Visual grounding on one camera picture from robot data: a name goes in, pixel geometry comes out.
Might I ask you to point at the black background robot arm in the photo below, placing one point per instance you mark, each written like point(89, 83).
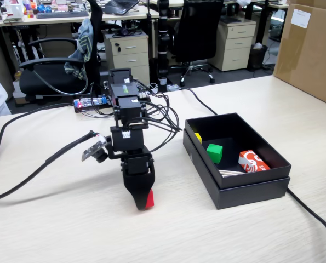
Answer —
point(163, 49)

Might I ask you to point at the large brown cardboard box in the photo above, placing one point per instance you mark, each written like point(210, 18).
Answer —
point(308, 60)

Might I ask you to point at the small wrist camera board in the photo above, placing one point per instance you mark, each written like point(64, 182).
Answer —
point(99, 155)

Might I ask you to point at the blue striped cloth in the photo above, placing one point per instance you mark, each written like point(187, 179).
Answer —
point(83, 43)

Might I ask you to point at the black armrest office chair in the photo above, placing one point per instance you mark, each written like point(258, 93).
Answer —
point(50, 78)

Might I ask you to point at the black keyboard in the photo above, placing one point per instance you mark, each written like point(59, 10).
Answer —
point(61, 14)

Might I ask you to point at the silver metal tool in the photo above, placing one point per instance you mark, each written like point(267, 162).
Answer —
point(231, 172)

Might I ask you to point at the beige drawer cabinet with headset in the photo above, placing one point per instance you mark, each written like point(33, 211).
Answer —
point(130, 54)

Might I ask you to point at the black laptop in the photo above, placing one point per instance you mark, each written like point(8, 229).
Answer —
point(120, 6)

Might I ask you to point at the black mesh office chair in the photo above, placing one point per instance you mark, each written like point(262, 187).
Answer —
point(198, 33)

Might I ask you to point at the controller board with LEDs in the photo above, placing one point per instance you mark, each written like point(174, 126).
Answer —
point(90, 103)

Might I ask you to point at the black trash bin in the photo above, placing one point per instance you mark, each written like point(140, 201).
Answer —
point(257, 57)

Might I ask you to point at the beige three drawer cabinet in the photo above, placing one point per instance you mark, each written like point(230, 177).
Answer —
point(234, 46)

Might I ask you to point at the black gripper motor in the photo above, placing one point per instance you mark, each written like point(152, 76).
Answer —
point(136, 165)

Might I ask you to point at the yellow wooden cube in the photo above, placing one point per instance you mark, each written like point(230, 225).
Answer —
point(198, 137)

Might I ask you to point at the orange and white carton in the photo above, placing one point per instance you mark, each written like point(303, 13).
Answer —
point(252, 161)

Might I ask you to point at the red wooden cube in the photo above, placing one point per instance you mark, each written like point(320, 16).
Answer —
point(150, 200)

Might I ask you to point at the black cardboard box tray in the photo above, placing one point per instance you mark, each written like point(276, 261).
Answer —
point(250, 131)

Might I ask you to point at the beige background office desk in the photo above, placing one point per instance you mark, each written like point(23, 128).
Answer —
point(119, 17)

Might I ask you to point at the black open box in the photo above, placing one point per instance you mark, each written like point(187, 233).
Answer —
point(250, 194)

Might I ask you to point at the green wooden cube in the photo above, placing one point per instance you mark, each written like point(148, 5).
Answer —
point(214, 153)

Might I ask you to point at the white shipping label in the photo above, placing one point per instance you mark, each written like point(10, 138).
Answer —
point(300, 18)

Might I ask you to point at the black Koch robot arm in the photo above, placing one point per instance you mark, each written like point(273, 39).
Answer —
point(127, 137)

